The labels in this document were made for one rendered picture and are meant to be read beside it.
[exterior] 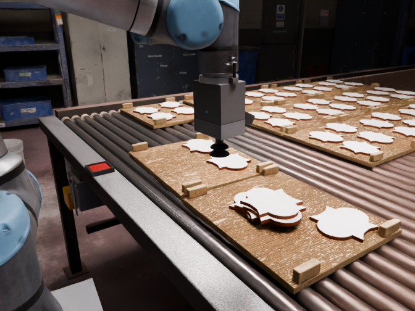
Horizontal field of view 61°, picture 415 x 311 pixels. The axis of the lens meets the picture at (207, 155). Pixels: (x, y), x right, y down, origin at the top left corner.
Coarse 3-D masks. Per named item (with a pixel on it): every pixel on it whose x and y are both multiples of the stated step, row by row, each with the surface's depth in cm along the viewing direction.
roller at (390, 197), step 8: (240, 136) 151; (256, 144) 143; (264, 144) 141; (272, 152) 135; (280, 152) 133; (296, 160) 126; (304, 160) 125; (312, 168) 120; (320, 168) 119; (336, 176) 113; (344, 176) 112; (352, 184) 109; (360, 184) 107; (368, 192) 104; (376, 192) 103; (384, 192) 102; (392, 200) 99; (400, 200) 98; (408, 200) 97; (408, 208) 95
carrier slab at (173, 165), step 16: (176, 144) 136; (144, 160) 120; (160, 160) 120; (176, 160) 120; (192, 160) 120; (256, 160) 120; (160, 176) 108; (176, 176) 108; (192, 176) 108; (208, 176) 108; (224, 176) 108; (240, 176) 108; (176, 192) 99
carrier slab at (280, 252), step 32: (224, 192) 98; (288, 192) 98; (320, 192) 98; (224, 224) 83; (256, 224) 83; (256, 256) 71; (288, 256) 71; (320, 256) 71; (352, 256) 71; (288, 288) 64
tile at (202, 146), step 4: (192, 140) 138; (196, 140) 138; (200, 140) 138; (204, 140) 138; (208, 140) 138; (184, 144) 133; (188, 144) 133; (192, 144) 133; (196, 144) 133; (200, 144) 133; (204, 144) 133; (208, 144) 133; (188, 148) 131; (192, 148) 129; (196, 148) 129; (200, 148) 129; (204, 148) 129; (208, 148) 129; (192, 152) 128; (200, 152) 127; (204, 152) 126; (208, 152) 126
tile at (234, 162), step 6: (228, 156) 121; (234, 156) 121; (240, 156) 121; (210, 162) 118; (216, 162) 116; (222, 162) 116; (228, 162) 116; (234, 162) 116; (240, 162) 116; (246, 162) 116; (222, 168) 113; (228, 168) 113; (234, 168) 112; (240, 168) 112
